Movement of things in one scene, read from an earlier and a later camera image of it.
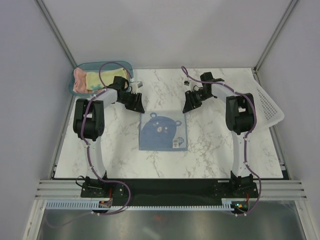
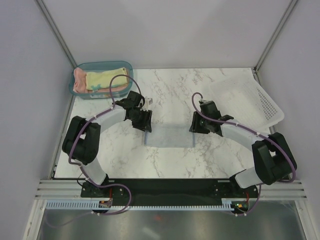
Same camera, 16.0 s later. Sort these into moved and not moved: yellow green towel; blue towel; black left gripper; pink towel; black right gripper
Moved: blue towel; black right gripper; black left gripper
Not moved: pink towel; yellow green towel
